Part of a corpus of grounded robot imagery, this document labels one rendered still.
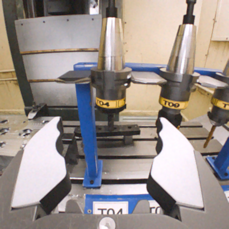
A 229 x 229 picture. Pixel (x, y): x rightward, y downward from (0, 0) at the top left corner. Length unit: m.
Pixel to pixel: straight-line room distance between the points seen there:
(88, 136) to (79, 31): 0.60
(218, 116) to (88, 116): 0.26
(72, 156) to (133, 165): 0.21
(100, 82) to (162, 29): 1.08
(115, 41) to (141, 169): 0.39
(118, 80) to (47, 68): 0.71
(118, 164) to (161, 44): 1.02
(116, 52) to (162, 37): 1.06
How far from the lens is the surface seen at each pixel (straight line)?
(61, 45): 0.81
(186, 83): 0.22
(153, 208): 0.35
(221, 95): 0.28
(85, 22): 0.78
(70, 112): 0.93
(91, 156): 0.36
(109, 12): 0.20
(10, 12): 1.02
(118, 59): 0.19
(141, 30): 1.19
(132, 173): 0.45
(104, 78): 0.19
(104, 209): 0.34
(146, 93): 1.27
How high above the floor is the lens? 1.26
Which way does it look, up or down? 29 degrees down
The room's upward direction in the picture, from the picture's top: 1 degrees clockwise
